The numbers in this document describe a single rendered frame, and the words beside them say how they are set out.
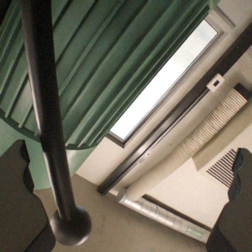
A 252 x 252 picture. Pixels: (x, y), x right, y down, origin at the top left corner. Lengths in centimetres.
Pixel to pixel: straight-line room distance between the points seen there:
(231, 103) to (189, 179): 93
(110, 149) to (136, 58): 168
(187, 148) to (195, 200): 90
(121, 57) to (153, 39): 3
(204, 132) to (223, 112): 21
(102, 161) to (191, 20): 180
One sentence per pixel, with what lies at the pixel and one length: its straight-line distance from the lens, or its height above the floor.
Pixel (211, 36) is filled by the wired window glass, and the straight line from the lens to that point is 168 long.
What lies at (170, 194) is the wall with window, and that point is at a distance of 226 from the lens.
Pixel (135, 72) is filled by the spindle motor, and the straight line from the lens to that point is 17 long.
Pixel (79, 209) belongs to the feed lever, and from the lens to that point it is 17.
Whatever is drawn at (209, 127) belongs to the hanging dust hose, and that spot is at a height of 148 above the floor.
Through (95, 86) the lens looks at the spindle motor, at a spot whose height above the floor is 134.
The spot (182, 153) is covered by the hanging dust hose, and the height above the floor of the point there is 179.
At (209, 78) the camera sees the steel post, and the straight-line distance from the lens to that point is 157.
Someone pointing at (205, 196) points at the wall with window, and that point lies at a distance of 240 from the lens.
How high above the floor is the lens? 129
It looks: 23 degrees up
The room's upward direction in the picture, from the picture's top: 139 degrees counter-clockwise
